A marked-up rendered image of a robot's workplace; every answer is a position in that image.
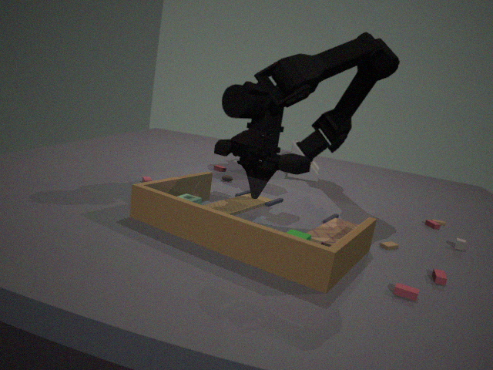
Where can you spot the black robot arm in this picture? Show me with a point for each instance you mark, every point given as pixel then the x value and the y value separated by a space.
pixel 296 77

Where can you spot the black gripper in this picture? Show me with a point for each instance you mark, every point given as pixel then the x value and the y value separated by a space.
pixel 265 169

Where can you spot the tan open-top wooden box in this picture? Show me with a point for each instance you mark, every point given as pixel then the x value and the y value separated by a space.
pixel 300 236

